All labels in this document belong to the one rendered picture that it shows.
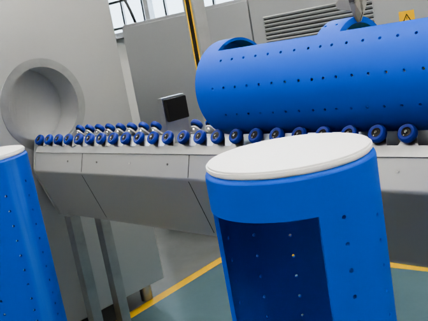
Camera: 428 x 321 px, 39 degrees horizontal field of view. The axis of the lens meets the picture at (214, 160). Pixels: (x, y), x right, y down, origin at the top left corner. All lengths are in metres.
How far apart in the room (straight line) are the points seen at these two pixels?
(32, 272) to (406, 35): 1.15
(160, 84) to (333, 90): 2.69
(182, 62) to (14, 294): 2.42
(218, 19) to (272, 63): 2.12
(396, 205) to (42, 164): 1.58
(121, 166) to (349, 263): 1.31
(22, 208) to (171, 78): 2.38
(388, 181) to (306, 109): 0.27
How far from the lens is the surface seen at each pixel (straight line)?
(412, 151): 1.40
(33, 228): 1.77
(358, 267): 0.95
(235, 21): 3.58
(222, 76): 1.66
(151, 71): 4.09
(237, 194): 0.91
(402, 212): 1.45
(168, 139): 1.92
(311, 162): 0.90
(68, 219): 2.62
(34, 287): 1.79
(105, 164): 2.20
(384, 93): 1.38
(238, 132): 1.71
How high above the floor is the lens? 1.23
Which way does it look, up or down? 11 degrees down
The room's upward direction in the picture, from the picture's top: 10 degrees counter-clockwise
